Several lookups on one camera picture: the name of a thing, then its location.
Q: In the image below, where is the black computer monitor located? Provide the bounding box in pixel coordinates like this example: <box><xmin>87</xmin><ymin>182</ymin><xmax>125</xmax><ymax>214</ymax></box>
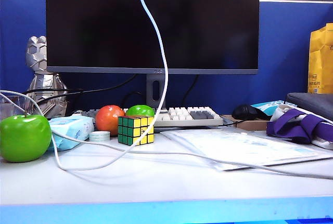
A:
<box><xmin>45</xmin><ymin>0</ymin><xmax>260</xmax><ymax>109</ymax></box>

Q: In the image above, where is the light blue printed package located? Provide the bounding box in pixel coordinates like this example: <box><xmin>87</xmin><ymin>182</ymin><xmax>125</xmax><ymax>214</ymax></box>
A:
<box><xmin>250</xmin><ymin>100</ymin><xmax>298</xmax><ymax>118</ymax></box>

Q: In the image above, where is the green apple without stem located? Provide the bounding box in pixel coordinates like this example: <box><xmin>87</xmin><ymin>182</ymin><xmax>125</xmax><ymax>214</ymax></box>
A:
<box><xmin>125</xmin><ymin>104</ymin><xmax>156</xmax><ymax>117</ymax></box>

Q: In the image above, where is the white Type-C charging cable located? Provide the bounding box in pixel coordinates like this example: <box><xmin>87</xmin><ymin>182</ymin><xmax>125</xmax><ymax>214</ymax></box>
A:
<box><xmin>0</xmin><ymin>0</ymin><xmax>169</xmax><ymax>172</ymax></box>

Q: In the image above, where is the white cloth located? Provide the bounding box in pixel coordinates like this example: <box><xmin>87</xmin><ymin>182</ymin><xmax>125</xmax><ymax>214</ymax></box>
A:
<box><xmin>270</xmin><ymin>105</ymin><xmax>333</xmax><ymax>151</ymax></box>

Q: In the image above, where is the Rubik's cube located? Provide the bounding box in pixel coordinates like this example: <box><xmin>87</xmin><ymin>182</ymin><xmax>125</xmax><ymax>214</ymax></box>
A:
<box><xmin>117</xmin><ymin>115</ymin><xmax>155</xmax><ymax>147</ymax></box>

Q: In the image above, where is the purple cloth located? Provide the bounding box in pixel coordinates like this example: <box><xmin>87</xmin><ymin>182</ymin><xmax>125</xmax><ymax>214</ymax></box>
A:
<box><xmin>266</xmin><ymin>109</ymin><xmax>333</xmax><ymax>144</ymax></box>

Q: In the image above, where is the black computer mouse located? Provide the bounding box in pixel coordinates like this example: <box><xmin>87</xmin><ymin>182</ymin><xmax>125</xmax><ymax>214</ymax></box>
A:
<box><xmin>231</xmin><ymin>103</ymin><xmax>271</xmax><ymax>121</ymax></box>

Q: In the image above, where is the orange-red round fruit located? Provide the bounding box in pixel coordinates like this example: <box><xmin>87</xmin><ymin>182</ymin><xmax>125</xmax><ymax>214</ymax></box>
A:
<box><xmin>95</xmin><ymin>105</ymin><xmax>125</xmax><ymax>137</ymax></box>

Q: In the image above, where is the document in clear sleeve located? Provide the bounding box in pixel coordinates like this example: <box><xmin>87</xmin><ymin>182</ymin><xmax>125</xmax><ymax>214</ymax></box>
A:
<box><xmin>160</xmin><ymin>128</ymin><xmax>333</xmax><ymax>172</ymax></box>

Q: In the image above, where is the black mouse cable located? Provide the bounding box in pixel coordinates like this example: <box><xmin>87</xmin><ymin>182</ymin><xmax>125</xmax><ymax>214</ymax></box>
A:
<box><xmin>221</xmin><ymin>119</ymin><xmax>246</xmax><ymax>127</ymax></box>

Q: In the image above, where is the dark grey laptop bag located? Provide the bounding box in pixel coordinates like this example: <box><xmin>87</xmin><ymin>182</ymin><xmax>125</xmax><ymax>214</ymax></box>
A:
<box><xmin>285</xmin><ymin>92</ymin><xmax>333</xmax><ymax>122</ymax></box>

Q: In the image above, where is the black power cable with plug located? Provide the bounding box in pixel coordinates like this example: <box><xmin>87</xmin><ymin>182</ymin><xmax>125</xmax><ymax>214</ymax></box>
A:
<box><xmin>33</xmin><ymin>74</ymin><xmax>138</xmax><ymax>107</ymax></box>

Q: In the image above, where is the white and grey keyboard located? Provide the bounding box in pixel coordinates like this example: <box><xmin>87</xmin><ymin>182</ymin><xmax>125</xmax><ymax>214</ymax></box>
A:
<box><xmin>72</xmin><ymin>106</ymin><xmax>224</xmax><ymax>127</ymax></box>

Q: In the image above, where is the brown cardboard box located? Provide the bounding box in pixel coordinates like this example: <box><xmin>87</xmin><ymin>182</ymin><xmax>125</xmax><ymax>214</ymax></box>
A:
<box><xmin>222</xmin><ymin>114</ymin><xmax>271</xmax><ymax>131</ymax></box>

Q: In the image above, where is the faceted clear plastic cup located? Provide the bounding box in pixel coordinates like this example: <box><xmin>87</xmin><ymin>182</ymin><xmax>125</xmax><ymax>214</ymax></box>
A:
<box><xmin>0</xmin><ymin>94</ymin><xmax>32</xmax><ymax>121</ymax></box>

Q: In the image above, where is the light blue wet wipes pack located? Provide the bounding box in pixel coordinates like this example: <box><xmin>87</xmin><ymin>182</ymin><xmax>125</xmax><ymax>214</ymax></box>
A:
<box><xmin>48</xmin><ymin>116</ymin><xmax>95</xmax><ymax>152</ymax></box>

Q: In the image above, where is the large green apple with stem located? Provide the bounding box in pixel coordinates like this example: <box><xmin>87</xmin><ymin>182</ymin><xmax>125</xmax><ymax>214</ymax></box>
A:
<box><xmin>0</xmin><ymin>110</ymin><xmax>52</xmax><ymax>163</ymax></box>

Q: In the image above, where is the silver faceted figurine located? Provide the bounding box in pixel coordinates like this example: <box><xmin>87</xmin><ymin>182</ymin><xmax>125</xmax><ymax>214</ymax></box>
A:
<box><xmin>25</xmin><ymin>35</ymin><xmax>69</xmax><ymax>118</ymax></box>

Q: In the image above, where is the yellow paper bag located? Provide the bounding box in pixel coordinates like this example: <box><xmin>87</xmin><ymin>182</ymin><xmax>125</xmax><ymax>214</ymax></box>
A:
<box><xmin>308</xmin><ymin>23</ymin><xmax>333</xmax><ymax>94</ymax></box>

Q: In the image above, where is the light blue tape roll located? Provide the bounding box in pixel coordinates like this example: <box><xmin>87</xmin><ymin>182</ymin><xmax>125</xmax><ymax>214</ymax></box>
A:
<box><xmin>88</xmin><ymin>130</ymin><xmax>111</xmax><ymax>142</ymax></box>

